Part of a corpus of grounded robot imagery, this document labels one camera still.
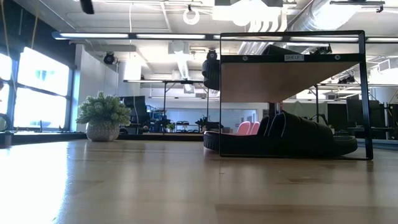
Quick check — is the round white pendant lamp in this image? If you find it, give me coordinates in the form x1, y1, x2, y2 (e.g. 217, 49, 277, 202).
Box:
182, 6, 201, 26

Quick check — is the black monitor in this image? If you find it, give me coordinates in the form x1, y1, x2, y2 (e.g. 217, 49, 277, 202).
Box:
119, 95, 147, 127
326, 98, 382, 140

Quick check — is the background black frame station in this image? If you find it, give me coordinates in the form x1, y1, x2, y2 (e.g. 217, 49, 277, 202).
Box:
161, 80, 211, 134

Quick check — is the green plant in patterned pot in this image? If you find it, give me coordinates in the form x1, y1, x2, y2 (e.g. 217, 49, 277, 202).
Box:
75, 90, 132, 143

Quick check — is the wooden shelf with black frame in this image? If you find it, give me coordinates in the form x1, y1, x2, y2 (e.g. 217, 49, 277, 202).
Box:
218, 29, 374, 161

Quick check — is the silver ventilation duct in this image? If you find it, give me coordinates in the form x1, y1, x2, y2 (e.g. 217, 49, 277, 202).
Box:
287, 0, 364, 32

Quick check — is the black aluminium table frame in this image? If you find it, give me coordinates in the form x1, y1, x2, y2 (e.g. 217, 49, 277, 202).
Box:
0, 130, 205, 147

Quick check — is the black slide with striped strap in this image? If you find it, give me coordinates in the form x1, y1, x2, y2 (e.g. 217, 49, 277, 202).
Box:
203, 77, 221, 91
201, 44, 309, 79

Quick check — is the long ceiling light strip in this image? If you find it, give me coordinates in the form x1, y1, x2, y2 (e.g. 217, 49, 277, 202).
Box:
51, 30, 398, 43

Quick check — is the large bright window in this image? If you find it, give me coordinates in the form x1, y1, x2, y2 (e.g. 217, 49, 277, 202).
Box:
0, 46, 71, 131

